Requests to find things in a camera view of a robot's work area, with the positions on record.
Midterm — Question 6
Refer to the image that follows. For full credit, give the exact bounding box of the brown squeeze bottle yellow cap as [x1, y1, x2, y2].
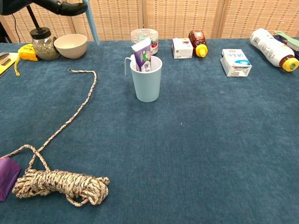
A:
[188, 30, 209, 57]

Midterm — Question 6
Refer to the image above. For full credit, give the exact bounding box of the purple tissue pack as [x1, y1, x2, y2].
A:
[0, 157, 22, 202]

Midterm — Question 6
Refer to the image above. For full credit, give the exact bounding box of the razor in blister pack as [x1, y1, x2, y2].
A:
[0, 52, 20, 78]

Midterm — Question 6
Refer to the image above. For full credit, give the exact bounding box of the black tripod stand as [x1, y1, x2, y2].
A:
[26, 5, 41, 30]

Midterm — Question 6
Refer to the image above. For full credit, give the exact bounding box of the braided beige rope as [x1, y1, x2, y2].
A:
[0, 68, 110, 208]

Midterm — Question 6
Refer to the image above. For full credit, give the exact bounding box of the white cup with handle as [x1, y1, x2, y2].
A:
[124, 55, 163, 103]

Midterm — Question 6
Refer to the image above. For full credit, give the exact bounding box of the thin black hanging cable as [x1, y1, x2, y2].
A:
[11, 13, 19, 43]

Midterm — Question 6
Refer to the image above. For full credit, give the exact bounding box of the small white purple box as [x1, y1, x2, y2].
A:
[172, 38, 194, 59]

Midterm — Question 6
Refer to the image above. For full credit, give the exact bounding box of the blue felt table cloth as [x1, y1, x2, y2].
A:
[0, 37, 299, 224]

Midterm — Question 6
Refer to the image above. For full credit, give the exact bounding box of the beige bowl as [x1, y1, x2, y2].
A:
[53, 34, 88, 59]

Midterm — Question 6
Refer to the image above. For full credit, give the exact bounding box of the light blue toothbrush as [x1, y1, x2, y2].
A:
[83, 0, 100, 47]

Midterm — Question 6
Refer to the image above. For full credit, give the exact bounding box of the bamboo folding screen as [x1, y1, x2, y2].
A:
[0, 0, 299, 44]

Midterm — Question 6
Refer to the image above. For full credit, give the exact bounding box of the white bottle yellow cap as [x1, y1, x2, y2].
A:
[249, 28, 299, 72]

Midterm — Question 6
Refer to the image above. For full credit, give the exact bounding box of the teal green brush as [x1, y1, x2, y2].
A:
[274, 30, 299, 51]

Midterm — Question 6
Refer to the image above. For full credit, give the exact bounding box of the glass jar black lid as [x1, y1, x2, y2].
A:
[29, 27, 61, 61]

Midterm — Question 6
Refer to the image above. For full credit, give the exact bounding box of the yellow tape measure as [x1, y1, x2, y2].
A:
[14, 43, 40, 77]

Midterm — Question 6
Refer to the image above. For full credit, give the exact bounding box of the white blue milk carton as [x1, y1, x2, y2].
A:
[220, 49, 253, 77]

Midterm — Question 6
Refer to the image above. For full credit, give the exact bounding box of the purple white toothpaste tube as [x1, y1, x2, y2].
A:
[130, 38, 152, 72]

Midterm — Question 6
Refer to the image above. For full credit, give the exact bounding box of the clear plastic tub of clips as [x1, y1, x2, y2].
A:
[130, 28, 159, 56]

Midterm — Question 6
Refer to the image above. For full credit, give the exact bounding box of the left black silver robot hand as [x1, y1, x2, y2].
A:
[0, 0, 88, 17]

